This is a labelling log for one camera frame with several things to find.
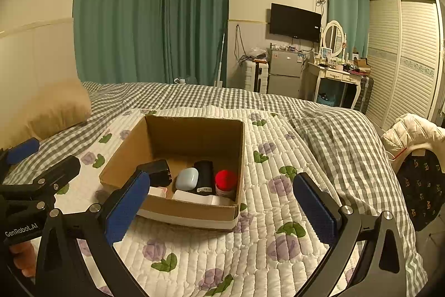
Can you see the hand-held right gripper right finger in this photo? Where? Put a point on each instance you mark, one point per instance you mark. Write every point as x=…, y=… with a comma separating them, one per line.
x=314, y=213

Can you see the small white packet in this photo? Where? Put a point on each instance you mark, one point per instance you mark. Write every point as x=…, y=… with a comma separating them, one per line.
x=158, y=192

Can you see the black power adapter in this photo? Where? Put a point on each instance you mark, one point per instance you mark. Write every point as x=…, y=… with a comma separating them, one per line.
x=156, y=171

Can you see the person's left hand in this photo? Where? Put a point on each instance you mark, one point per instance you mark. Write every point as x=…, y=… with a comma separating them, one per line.
x=24, y=258

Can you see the light teal curtain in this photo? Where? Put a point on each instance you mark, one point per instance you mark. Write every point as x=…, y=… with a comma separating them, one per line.
x=347, y=4

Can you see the dark suitcase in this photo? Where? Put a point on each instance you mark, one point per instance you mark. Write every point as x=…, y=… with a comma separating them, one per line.
x=365, y=91

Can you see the black remote control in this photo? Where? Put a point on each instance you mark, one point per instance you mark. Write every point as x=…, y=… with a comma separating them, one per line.
x=203, y=175

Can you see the white louvered wardrobe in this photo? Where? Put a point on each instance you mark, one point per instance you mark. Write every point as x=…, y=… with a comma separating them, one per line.
x=406, y=57

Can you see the teal basket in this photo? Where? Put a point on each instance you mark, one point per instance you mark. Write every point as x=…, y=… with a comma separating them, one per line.
x=326, y=98

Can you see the silver fridge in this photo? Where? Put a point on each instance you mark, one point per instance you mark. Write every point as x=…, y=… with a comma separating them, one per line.
x=285, y=74

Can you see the white box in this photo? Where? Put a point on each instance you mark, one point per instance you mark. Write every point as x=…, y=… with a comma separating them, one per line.
x=191, y=196

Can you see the black wall television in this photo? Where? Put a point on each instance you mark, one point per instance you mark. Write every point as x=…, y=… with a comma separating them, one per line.
x=295, y=22

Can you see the red-capped bottle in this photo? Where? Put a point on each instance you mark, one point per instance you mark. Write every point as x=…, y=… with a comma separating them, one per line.
x=226, y=178

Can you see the white suitcase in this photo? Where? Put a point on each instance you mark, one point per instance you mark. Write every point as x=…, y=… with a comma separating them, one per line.
x=255, y=76

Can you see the dark printed garment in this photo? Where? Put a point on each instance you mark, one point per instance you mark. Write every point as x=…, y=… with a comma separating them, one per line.
x=420, y=189

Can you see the beige pillow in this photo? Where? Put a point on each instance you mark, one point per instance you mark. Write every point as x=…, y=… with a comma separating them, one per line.
x=52, y=112

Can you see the light blue case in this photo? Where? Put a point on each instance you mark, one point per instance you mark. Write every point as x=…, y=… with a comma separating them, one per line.
x=187, y=178

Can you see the white pole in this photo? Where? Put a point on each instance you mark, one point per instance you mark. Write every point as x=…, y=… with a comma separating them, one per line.
x=221, y=60

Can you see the green curtain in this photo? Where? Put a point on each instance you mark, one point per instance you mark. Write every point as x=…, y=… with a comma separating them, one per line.
x=118, y=11
x=198, y=15

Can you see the white puffer jacket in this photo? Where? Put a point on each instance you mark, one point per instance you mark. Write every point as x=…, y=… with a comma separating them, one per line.
x=413, y=130

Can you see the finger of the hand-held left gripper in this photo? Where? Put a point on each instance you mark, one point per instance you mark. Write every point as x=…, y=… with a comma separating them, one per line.
x=22, y=151
x=59, y=171

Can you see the white oval mirror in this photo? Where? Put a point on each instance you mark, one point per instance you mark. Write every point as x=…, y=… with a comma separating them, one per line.
x=333, y=37

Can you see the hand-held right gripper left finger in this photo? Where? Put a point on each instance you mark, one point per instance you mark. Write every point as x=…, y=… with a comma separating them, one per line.
x=125, y=210

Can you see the clear plastic bag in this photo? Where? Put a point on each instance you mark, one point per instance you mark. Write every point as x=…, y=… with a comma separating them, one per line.
x=259, y=54

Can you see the white dressing table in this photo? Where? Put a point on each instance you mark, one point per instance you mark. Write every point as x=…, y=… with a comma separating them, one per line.
x=333, y=74

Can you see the white floral quilt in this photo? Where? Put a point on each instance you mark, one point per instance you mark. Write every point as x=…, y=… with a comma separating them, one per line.
x=208, y=248

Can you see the small cardboard box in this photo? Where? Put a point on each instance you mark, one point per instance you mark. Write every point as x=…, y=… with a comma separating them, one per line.
x=361, y=64

